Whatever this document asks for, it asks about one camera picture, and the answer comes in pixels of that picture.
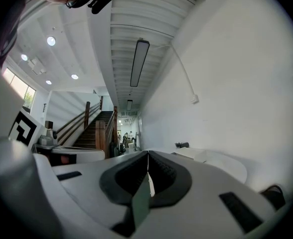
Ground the white wall conduit pipe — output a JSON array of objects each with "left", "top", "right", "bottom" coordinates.
[{"left": 170, "top": 43, "right": 200, "bottom": 105}]

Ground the white ceiling air unit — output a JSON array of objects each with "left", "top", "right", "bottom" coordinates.
[{"left": 27, "top": 57, "right": 47, "bottom": 76}]

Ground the wooden staircase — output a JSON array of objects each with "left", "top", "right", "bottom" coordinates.
[{"left": 56, "top": 96, "right": 119, "bottom": 158}]

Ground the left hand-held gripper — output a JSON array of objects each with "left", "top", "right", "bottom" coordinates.
[{"left": 0, "top": 51, "right": 106, "bottom": 166}]

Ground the white box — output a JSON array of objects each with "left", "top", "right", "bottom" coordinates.
[{"left": 171, "top": 147, "right": 207, "bottom": 163}]

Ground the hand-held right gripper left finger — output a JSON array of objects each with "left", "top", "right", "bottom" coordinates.
[{"left": 52, "top": 150, "right": 149, "bottom": 232}]

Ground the black head camera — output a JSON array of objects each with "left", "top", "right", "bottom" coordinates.
[{"left": 86, "top": 0, "right": 115, "bottom": 15}]

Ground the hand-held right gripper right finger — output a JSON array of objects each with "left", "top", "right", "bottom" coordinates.
[{"left": 136, "top": 150, "right": 277, "bottom": 239}]

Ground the long black-framed ceiling lamp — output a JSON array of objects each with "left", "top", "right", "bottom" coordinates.
[{"left": 130, "top": 39, "right": 150, "bottom": 88}]

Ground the window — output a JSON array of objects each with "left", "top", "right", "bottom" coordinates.
[{"left": 2, "top": 67, "right": 36, "bottom": 109}]

